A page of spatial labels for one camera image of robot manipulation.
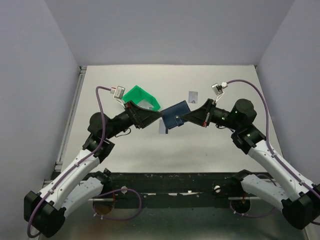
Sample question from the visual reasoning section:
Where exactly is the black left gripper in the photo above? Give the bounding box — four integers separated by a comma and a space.
106, 100, 164, 140

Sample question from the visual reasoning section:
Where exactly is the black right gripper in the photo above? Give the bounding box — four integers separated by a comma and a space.
181, 99, 240, 131

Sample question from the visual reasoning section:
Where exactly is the grey striped credit card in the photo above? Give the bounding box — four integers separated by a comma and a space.
158, 119, 169, 135

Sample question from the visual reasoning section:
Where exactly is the blue leather card holder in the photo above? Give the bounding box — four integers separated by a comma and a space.
161, 100, 191, 130

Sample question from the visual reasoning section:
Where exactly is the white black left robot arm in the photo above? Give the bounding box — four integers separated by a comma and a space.
23, 101, 162, 238

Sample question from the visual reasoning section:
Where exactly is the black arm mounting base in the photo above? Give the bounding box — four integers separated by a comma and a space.
82, 170, 266, 210

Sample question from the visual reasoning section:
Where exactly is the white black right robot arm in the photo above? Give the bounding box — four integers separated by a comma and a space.
182, 98, 320, 230

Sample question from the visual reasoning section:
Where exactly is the silver card on table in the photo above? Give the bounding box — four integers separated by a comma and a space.
188, 91, 198, 104

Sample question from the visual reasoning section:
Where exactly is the green plastic bin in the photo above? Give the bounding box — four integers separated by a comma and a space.
122, 85, 161, 111

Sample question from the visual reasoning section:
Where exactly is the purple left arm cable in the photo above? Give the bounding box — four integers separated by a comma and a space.
26, 86, 116, 238

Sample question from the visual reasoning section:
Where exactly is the aluminium table edge rail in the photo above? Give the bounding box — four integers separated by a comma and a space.
53, 66, 87, 173

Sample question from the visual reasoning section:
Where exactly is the aluminium front frame rail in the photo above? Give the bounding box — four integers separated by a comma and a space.
27, 174, 58, 240

